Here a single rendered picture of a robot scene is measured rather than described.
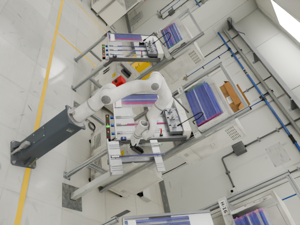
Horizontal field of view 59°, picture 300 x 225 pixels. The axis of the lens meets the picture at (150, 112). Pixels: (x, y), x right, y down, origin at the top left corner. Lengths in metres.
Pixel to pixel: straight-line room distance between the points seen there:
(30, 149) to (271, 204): 2.00
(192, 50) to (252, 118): 1.41
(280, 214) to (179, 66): 2.42
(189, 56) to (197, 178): 1.85
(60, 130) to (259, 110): 3.04
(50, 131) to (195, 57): 2.36
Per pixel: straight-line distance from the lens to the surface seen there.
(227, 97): 3.17
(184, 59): 3.86
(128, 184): 3.24
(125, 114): 2.82
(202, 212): 2.31
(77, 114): 2.22
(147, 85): 1.96
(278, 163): 3.90
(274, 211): 2.32
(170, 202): 4.37
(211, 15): 5.67
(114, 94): 2.03
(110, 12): 6.92
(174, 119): 2.76
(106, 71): 4.17
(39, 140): 2.45
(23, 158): 2.63
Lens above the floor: 1.94
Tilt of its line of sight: 19 degrees down
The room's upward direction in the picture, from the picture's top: 57 degrees clockwise
